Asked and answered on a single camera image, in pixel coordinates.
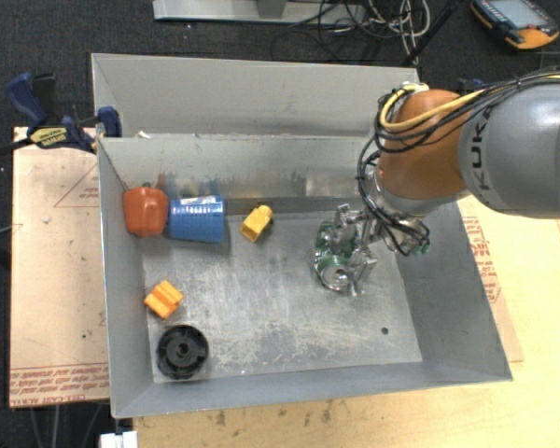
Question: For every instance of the orange toy pepper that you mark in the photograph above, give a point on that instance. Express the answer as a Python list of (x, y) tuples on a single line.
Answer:
[(144, 212)]

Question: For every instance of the blue ribbed cup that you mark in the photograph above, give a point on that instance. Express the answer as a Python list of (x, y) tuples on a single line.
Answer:
[(197, 222)]

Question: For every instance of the black round ribbed disc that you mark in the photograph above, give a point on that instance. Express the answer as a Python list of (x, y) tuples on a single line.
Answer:
[(183, 352)]

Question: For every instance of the yellow toy block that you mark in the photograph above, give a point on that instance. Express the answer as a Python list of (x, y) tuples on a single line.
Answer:
[(256, 223)]

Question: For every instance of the orange toy block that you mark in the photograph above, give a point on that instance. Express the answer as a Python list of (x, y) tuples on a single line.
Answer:
[(163, 299)]

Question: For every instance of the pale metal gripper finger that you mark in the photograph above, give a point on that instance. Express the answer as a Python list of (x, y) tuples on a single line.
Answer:
[(365, 272), (342, 226)]

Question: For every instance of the silver and green can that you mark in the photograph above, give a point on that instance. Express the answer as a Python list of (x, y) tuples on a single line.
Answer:
[(332, 275)]

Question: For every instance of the brown cardboard board, red print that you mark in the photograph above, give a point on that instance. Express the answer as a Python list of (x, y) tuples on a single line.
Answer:
[(56, 269)]

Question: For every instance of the grey metal bin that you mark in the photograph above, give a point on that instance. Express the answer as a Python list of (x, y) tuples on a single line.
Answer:
[(280, 306)]

